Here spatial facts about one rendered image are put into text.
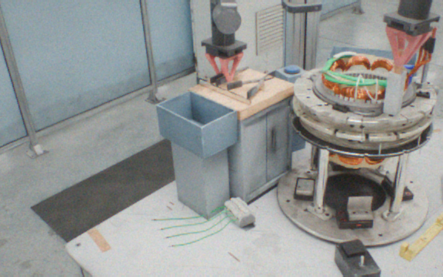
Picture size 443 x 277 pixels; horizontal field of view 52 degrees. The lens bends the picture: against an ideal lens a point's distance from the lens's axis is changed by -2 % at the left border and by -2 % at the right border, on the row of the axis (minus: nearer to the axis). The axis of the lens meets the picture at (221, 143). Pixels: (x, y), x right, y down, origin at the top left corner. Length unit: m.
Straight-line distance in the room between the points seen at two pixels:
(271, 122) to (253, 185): 0.17
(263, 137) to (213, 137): 0.18
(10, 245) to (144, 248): 1.47
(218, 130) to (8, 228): 1.79
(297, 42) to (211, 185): 0.59
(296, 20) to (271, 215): 0.62
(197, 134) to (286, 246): 0.34
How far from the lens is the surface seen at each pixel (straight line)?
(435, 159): 1.50
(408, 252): 1.12
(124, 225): 1.22
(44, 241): 2.49
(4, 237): 2.62
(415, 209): 1.25
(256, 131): 1.15
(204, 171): 1.10
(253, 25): 3.46
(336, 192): 1.29
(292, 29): 1.50
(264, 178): 1.25
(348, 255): 1.04
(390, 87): 0.99
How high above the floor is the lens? 1.55
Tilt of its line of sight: 31 degrees down
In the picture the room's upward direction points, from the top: 3 degrees counter-clockwise
